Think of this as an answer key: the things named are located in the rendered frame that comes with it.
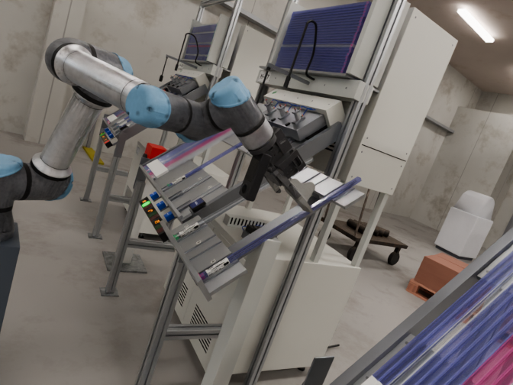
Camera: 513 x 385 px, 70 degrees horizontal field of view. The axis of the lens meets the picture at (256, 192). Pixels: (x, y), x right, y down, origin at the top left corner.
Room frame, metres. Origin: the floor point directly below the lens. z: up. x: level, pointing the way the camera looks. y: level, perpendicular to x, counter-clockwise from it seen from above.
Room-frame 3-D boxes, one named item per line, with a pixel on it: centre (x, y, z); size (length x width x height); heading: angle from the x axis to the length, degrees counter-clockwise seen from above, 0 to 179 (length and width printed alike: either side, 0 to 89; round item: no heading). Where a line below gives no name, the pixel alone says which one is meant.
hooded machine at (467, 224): (6.85, -3.91, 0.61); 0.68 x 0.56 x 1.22; 129
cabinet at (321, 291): (1.83, -0.14, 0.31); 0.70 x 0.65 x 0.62; 33
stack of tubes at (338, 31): (1.71, -0.07, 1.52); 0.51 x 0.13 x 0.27; 33
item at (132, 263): (2.17, 0.65, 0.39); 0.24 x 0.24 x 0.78; 33
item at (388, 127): (2.02, -0.42, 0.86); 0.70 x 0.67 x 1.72; 33
